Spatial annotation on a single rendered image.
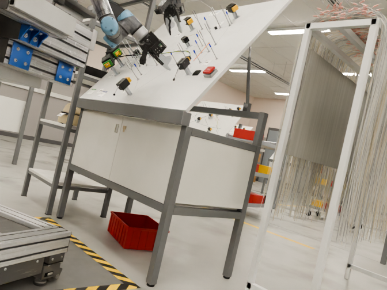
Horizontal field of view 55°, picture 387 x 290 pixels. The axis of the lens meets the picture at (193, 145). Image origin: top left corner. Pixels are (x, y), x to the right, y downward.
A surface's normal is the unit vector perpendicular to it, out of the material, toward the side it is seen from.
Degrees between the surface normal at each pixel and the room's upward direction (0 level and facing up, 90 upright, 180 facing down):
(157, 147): 90
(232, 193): 90
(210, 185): 90
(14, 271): 90
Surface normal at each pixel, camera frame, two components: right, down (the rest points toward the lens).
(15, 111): 0.72, 0.16
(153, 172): -0.72, -0.17
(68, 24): 0.89, 0.20
